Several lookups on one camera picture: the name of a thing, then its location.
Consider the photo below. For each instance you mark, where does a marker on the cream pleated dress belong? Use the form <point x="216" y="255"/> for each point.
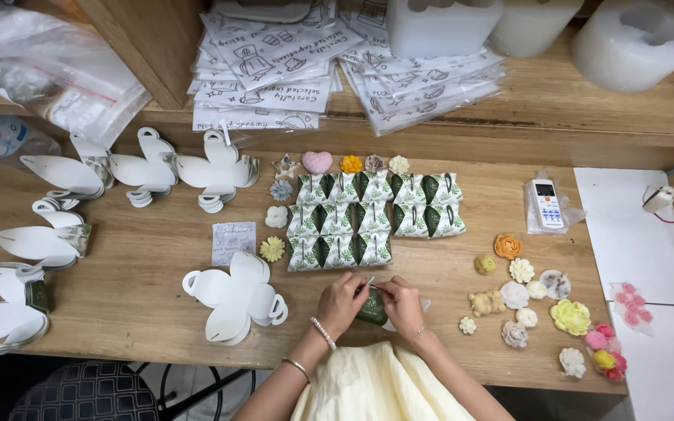
<point x="372" y="386"/>

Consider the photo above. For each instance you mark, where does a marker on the person's right hand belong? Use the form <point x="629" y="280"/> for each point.
<point x="404" y="307"/>

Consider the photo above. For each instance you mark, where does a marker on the yellow-green wax peony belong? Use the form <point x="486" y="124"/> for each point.
<point x="570" y="317"/>

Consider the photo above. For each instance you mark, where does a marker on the black metal stool frame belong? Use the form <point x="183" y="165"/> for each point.
<point x="196" y="389"/>

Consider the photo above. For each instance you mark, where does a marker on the slanted stack of printed bags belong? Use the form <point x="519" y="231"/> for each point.
<point x="425" y="87"/>

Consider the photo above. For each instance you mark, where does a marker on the cream cylindrical silicone mould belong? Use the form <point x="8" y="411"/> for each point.
<point x="533" y="26"/>

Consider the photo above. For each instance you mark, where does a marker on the clear plastic bottle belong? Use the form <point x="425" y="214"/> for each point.
<point x="3" y="137"/>

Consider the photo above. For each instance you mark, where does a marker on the round white silicone mould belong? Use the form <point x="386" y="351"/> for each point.
<point x="635" y="47"/>

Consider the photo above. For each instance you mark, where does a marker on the white remote control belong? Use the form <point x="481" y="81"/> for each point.
<point x="546" y="203"/>

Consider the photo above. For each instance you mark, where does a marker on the wooden shelf divider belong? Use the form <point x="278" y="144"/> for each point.
<point x="150" y="47"/>

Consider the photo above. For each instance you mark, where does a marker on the pink heart wax piece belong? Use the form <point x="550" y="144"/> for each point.
<point x="317" y="162"/>

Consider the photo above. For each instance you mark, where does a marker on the tan wax bear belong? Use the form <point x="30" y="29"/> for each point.
<point x="485" y="303"/>

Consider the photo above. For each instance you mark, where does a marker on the stack of white box blanks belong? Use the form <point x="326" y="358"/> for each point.
<point x="144" y="169"/>
<point x="214" y="172"/>
<point x="3" y="316"/>
<point x="68" y="172"/>
<point x="44" y="240"/>
<point x="234" y="295"/>

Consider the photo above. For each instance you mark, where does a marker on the mauve wax flower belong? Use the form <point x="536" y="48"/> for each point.
<point x="374" y="163"/>

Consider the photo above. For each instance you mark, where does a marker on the white star-shaped wax piece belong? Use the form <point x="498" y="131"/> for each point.
<point x="286" y="166"/>

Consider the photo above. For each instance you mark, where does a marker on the small white wax flower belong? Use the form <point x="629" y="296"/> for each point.
<point x="526" y="317"/>
<point x="536" y="290"/>

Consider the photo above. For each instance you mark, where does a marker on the white plug adapter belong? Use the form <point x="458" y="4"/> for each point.
<point x="659" y="199"/>

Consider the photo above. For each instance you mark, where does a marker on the large white paper sheet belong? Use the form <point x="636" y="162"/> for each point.
<point x="629" y="240"/>

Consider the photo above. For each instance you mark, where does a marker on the clear zip bag of supplies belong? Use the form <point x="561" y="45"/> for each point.
<point x="50" y="76"/>

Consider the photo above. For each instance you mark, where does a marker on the grey-blue wax flower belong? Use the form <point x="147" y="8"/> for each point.
<point x="281" y="190"/>

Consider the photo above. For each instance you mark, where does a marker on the bag of pink yellow roses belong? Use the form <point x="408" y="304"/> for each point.
<point x="604" y="352"/>

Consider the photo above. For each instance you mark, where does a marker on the white wax chrysanthemum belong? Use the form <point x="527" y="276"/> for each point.
<point x="573" y="362"/>

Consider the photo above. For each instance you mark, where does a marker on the green leaf-print gift box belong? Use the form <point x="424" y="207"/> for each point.
<point x="372" y="310"/>

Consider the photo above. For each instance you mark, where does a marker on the person's right fingers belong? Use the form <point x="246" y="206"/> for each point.
<point x="389" y="289"/>

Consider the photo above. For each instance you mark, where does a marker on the pale yellow wax daisy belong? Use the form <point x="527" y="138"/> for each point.
<point x="272" y="249"/>

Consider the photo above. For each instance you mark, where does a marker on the square white silicone mould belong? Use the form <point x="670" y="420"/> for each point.
<point x="442" y="29"/>

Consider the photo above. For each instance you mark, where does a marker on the small yellow-green wax piece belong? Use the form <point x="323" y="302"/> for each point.
<point x="485" y="265"/>

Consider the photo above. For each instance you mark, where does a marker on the orange-yellow wax flower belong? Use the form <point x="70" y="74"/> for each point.
<point x="351" y="163"/>

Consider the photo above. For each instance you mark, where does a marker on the wide stack of printed bags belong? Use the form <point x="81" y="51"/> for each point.
<point x="267" y="70"/>

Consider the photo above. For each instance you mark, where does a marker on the marbled round wax disc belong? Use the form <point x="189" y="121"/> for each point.
<point x="556" y="285"/>

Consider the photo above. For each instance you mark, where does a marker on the person's left fingers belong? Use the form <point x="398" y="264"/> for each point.
<point x="353" y="285"/>

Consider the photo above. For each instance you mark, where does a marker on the white spiky wax flower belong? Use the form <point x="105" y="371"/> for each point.
<point x="522" y="271"/>

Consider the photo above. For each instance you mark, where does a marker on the bag of small pink flowers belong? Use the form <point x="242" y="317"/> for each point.
<point x="631" y="308"/>

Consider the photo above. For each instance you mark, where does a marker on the person's left hand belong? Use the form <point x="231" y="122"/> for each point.
<point x="337" y="304"/>

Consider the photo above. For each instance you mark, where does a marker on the white board sheet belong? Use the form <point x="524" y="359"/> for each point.
<point x="664" y="362"/>

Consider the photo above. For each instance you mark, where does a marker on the grey-white wax rose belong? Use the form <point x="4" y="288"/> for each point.
<point x="514" y="334"/>

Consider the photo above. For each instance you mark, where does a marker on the rows of folded leaf-print boxes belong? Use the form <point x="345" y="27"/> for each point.
<point x="337" y="222"/>

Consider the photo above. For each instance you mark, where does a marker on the large white wax rose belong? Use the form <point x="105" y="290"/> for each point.
<point x="514" y="295"/>

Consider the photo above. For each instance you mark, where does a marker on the orange wax rose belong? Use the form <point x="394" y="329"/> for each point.
<point x="508" y="246"/>

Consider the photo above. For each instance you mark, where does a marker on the tiny cream wax flower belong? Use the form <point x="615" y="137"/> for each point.
<point x="467" y="326"/>

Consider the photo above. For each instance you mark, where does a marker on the dark checked stool seat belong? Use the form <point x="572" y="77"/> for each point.
<point x="85" y="394"/>

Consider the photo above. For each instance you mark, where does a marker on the silver bangle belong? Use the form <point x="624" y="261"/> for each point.
<point x="296" y="368"/>

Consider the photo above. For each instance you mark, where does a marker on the flat white silicone mould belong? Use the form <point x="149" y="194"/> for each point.
<point x="261" y="9"/>

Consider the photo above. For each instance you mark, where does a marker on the clear plastic remote bag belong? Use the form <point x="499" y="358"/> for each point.
<point x="574" y="215"/>

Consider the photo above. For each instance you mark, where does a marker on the small printed clear pouch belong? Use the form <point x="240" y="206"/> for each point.
<point x="233" y="242"/>

